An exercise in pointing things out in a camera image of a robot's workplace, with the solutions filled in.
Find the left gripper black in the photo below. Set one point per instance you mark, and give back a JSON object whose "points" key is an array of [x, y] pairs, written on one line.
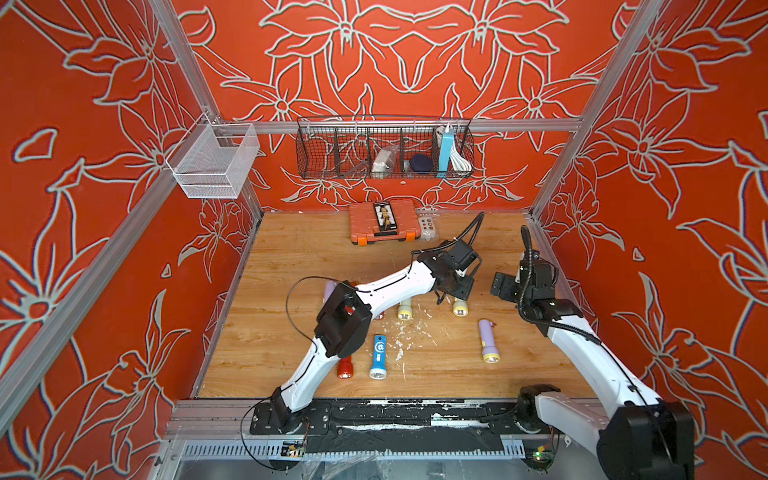
{"points": [[464, 293]]}

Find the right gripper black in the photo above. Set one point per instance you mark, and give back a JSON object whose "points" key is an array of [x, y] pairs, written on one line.
{"points": [[508, 281]]}

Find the green flashlight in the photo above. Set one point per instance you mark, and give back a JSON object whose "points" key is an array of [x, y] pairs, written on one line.
{"points": [[460, 308], [405, 310]]}

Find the blue flashlight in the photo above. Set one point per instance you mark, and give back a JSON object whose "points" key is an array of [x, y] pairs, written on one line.
{"points": [[378, 370]]}

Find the purple flashlight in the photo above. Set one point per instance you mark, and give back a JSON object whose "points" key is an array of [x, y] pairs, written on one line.
{"points": [[328, 289], [489, 349]]}

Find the red flashlight front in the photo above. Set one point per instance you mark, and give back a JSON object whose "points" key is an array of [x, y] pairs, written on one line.
{"points": [[345, 368]]}

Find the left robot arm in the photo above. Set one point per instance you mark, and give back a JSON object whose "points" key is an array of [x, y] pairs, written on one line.
{"points": [[344, 320]]}

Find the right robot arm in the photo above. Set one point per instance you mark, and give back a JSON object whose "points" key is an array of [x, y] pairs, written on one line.
{"points": [[637, 434]]}

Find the plastic bag with stickers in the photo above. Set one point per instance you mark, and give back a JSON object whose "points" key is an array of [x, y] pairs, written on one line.
{"points": [[428, 230]]}

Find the orange tool case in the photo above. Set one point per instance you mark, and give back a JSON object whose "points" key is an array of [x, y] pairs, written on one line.
{"points": [[372, 222]]}

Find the dark blue round case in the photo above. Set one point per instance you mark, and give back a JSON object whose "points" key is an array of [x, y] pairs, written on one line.
{"points": [[421, 164]]}

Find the light blue box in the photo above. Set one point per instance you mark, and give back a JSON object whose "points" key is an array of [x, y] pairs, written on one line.
{"points": [[446, 145]]}

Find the white packet in basket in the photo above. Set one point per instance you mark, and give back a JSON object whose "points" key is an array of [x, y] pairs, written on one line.
{"points": [[384, 163]]}

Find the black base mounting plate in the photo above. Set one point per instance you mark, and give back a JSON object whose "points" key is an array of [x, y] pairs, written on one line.
{"points": [[406, 426]]}

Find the clear plastic bin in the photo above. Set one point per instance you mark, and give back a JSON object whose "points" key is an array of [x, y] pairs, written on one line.
{"points": [[215, 161]]}

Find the black wire basket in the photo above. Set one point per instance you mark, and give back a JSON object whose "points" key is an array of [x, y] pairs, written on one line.
{"points": [[344, 147]]}

